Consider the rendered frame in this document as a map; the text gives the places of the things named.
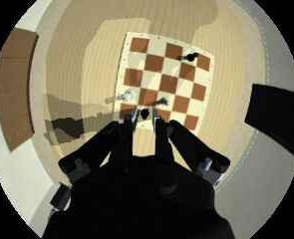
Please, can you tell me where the brown and cream chessboard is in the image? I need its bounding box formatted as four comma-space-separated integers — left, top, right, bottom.
114, 32, 214, 136

